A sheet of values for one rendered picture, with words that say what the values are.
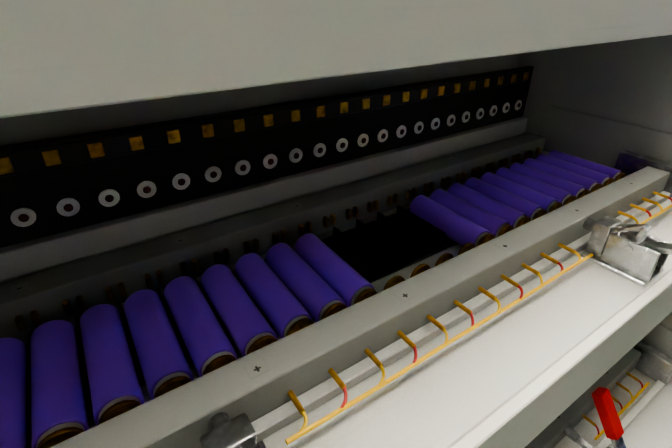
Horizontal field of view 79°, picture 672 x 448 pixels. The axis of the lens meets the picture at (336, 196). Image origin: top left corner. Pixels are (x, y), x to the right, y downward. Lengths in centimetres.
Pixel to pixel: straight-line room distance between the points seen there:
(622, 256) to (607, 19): 15
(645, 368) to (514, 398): 34
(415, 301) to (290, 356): 7
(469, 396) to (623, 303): 13
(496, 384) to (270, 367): 11
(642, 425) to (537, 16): 40
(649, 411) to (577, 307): 25
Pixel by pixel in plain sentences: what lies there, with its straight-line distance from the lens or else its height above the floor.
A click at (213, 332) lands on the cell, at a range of 21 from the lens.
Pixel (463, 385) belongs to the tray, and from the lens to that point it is 22.
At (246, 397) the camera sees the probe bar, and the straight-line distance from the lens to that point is 18.
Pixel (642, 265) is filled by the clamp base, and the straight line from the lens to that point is 32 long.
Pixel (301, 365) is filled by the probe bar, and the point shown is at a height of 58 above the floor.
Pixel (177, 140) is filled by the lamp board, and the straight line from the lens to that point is 26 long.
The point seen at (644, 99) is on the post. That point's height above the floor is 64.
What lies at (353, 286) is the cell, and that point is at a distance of 23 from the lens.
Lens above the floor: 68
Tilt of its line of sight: 13 degrees down
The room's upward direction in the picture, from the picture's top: 9 degrees counter-clockwise
